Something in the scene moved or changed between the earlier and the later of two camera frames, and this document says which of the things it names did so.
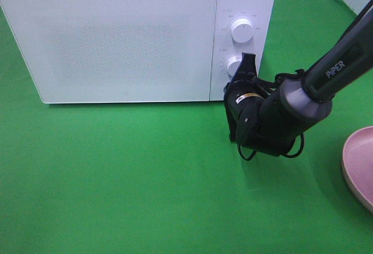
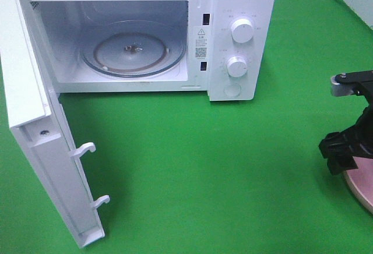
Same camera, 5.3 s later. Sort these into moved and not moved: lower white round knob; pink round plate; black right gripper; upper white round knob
Moved: black right gripper
Not moved: pink round plate; lower white round knob; upper white round knob
